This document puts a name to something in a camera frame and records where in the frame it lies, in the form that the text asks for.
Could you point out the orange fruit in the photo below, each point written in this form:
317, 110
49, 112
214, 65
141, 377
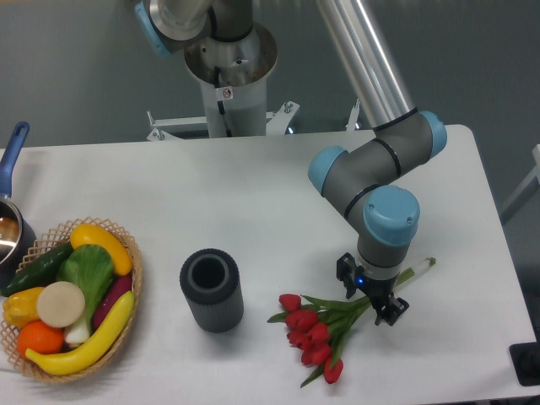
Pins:
41, 338

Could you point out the yellow banana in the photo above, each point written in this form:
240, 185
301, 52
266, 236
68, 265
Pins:
94, 348

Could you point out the yellow bell pepper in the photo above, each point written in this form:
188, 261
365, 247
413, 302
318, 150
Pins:
20, 309

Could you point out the yellow squash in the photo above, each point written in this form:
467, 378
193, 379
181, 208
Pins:
92, 234

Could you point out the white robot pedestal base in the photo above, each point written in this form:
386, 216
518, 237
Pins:
233, 81

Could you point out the dark grey ribbed vase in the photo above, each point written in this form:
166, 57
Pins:
210, 282

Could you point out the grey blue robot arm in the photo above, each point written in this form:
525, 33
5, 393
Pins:
359, 184

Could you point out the black device at edge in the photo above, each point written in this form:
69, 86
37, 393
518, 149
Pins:
525, 360

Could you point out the dark green cucumber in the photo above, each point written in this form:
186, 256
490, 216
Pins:
40, 272

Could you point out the woven wicker basket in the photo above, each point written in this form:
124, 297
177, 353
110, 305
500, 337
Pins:
52, 238

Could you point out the purple sweet potato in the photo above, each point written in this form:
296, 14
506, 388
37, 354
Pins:
119, 287

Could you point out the beige round disc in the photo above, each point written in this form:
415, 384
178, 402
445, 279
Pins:
60, 304

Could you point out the blue handled saucepan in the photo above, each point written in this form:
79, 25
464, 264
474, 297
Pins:
17, 236

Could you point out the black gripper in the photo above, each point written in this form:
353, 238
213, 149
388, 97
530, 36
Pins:
388, 307

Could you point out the green lettuce leaf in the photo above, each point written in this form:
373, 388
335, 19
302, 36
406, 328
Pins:
91, 269

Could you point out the red tulip bouquet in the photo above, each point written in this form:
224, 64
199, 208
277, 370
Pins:
319, 329

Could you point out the white frame at right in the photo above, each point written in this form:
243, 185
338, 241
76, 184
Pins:
525, 190

